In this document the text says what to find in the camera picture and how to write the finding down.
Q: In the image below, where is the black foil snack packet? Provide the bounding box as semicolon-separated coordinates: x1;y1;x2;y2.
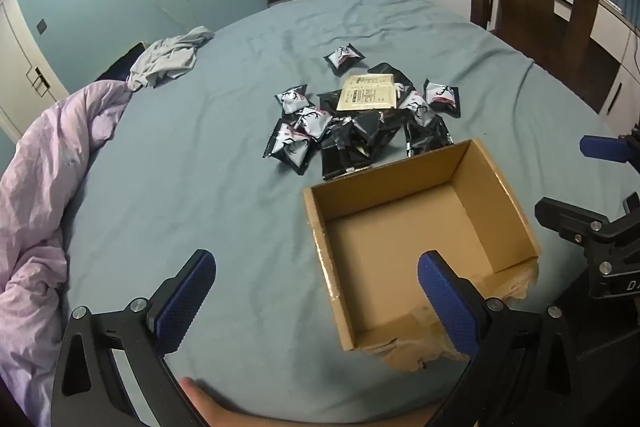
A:
320;124;372;181

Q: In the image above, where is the beige snack packet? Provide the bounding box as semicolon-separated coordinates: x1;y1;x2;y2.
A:
336;74;397;112

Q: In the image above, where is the white antler snack packet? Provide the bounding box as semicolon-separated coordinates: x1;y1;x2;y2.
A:
262;119;311;176

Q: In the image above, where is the person's left hand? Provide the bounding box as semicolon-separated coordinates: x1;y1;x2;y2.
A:
178;376;402;427

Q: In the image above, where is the brown cardboard box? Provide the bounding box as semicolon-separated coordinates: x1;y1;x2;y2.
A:
303;140;540;372

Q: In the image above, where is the lilac duvet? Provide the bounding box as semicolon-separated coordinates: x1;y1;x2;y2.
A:
1;80;132;426

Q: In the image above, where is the teal bed sheet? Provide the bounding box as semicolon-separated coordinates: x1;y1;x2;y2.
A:
60;0;640;423

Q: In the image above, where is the white door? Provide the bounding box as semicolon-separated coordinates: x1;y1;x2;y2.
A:
0;0;70;143

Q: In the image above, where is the grey crumpled garment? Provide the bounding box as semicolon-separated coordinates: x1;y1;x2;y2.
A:
126;26;215;91

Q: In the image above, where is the wall switch plate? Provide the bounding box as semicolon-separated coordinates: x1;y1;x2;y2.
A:
36;20;47;34

